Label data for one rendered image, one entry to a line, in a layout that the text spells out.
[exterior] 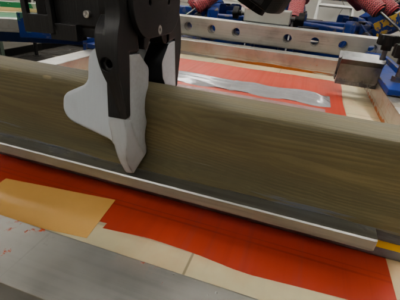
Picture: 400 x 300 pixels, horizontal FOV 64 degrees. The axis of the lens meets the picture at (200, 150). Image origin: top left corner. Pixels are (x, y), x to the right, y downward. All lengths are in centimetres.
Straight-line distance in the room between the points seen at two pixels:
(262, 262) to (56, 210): 16
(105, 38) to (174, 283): 14
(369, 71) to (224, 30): 42
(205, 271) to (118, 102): 12
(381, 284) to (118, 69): 22
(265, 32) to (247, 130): 70
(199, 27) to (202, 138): 73
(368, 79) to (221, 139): 48
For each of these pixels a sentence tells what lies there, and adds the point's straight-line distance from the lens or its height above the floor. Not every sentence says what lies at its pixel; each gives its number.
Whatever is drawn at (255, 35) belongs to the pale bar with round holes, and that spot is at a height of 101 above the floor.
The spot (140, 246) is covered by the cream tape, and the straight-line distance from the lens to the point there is 24.
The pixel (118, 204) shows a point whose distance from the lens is 28.
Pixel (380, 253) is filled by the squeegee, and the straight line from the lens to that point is 28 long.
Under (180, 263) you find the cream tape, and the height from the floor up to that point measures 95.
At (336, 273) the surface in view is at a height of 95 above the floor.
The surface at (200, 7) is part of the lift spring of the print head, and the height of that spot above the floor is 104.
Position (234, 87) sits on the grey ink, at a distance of 61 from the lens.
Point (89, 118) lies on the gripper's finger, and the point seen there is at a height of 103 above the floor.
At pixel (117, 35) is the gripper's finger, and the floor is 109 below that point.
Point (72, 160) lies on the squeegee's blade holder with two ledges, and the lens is 28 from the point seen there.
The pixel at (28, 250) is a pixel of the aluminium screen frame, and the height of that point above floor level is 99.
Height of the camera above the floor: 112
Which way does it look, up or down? 27 degrees down
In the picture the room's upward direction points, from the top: 5 degrees clockwise
